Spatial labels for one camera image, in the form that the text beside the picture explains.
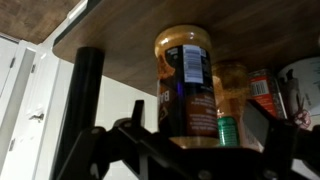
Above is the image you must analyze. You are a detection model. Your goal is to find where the amber glass jar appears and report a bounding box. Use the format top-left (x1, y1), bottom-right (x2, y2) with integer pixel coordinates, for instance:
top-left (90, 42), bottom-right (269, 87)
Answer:
top-left (211, 60), bottom-right (264, 153)

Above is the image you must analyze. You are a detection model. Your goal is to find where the green capped bottle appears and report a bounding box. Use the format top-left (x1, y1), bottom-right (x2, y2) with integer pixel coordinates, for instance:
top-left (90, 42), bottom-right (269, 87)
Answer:
top-left (218, 116), bottom-right (240, 146)

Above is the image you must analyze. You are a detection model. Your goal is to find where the white round canister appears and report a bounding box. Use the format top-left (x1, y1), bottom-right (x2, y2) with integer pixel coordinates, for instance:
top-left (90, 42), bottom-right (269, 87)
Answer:
top-left (277, 57), bottom-right (320, 130)

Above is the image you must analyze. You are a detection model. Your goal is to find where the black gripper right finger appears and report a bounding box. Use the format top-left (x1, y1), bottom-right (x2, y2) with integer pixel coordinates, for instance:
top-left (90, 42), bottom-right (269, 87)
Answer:
top-left (243, 99), bottom-right (276, 146)

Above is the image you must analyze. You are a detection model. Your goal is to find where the black wooden shelf unit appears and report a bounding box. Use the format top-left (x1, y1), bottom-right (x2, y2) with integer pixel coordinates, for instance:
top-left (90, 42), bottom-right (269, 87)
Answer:
top-left (0, 0), bottom-right (320, 180)

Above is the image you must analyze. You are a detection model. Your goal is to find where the red spice tin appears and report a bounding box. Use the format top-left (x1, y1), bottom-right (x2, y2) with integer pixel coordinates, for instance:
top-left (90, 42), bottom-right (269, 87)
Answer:
top-left (249, 69), bottom-right (287, 119)

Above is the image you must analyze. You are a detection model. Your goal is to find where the white panel door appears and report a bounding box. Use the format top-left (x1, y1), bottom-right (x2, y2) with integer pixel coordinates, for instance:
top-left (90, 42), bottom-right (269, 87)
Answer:
top-left (0, 40), bottom-right (72, 180)

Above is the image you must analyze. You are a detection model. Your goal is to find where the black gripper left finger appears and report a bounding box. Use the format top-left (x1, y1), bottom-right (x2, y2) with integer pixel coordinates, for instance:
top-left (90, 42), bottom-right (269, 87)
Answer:
top-left (131, 100), bottom-right (145, 127)

